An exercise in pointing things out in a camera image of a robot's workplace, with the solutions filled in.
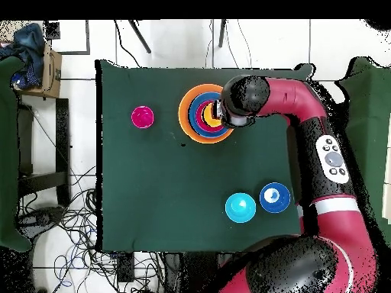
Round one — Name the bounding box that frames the small red bowl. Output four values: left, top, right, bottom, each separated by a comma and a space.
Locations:
194, 100, 228, 134

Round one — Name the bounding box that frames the dark green table cloth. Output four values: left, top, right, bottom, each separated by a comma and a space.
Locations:
95, 59, 315, 254

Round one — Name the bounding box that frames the large blue bowl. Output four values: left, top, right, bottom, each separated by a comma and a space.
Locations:
188, 92, 234, 139

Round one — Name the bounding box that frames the black stool frame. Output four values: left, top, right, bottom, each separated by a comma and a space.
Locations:
18, 98, 71, 207

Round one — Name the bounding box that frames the shallow blue ribbed bowl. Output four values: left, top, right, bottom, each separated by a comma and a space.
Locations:
191, 96, 231, 137

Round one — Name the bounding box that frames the blue cloth bundle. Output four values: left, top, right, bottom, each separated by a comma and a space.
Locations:
0, 23, 45, 88

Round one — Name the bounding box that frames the black tripod leg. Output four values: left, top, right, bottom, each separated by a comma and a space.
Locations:
218, 19, 227, 48
128, 19, 152, 54

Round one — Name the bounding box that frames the large orange bowl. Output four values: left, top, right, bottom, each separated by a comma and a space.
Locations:
177, 83, 235, 145

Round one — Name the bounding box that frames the cardboard box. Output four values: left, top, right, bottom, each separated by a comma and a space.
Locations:
15, 40, 63, 99

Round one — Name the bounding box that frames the green cloth covered table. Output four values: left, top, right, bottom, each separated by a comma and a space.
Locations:
0, 56, 31, 253
334, 56, 391, 242

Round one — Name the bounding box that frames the tangle of black cables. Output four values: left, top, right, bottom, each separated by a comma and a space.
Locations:
18, 166, 166, 293

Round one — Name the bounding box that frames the small light blue bowl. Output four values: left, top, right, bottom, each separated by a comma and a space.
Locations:
225, 192, 257, 224

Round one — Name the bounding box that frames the red plastic cup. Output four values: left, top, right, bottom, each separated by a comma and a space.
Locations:
131, 105, 155, 130

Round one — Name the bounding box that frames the small dark blue bowl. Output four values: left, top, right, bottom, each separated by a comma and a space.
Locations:
259, 182, 292, 214

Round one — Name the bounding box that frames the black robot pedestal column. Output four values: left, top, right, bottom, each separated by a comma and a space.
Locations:
164, 251, 233, 293

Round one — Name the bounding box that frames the yellow plastic cup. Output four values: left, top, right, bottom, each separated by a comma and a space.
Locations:
202, 102, 223, 128

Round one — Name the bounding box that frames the grey pedestal foot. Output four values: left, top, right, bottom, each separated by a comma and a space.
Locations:
16, 205, 66, 242

